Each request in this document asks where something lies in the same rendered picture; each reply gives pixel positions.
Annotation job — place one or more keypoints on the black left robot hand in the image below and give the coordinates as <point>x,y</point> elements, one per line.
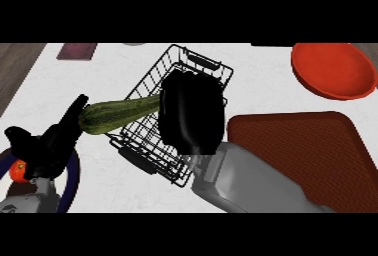
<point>52,146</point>

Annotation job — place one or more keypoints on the grey round object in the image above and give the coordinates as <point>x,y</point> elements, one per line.
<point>133,44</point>

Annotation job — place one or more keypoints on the green squash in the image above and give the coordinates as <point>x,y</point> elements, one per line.
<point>115,114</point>

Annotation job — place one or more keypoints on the red tomato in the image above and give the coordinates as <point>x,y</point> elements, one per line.
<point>18,170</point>

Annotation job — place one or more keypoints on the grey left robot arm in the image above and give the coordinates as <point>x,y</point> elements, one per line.
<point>30,198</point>

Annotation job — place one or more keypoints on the dark wooden board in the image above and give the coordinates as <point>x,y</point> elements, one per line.
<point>15,70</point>

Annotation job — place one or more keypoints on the red bowl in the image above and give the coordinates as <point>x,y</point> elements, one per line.
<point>332,70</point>

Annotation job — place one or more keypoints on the purple rectangular block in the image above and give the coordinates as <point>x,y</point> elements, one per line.
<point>76,51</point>

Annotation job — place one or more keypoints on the blue rimmed plate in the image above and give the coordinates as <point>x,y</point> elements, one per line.
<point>68,186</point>

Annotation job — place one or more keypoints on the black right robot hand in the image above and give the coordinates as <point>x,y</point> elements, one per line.
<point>189,110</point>

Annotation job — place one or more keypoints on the brown tray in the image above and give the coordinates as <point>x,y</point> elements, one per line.
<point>315,160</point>

